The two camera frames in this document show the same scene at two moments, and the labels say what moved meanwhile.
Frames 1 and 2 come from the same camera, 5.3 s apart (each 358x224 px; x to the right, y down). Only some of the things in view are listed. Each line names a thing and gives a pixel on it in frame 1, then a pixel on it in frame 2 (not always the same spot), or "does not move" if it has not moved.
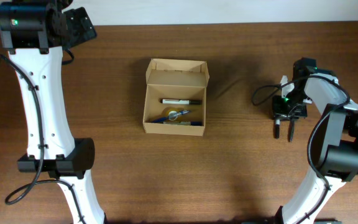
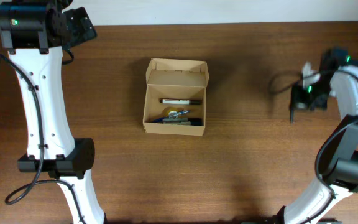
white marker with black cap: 181,101 does not move
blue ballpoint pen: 172,117 does not move
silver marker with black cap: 277,128 to 192,119
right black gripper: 278,113 to 297,98
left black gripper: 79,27 does not move
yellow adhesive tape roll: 169,111 does not move
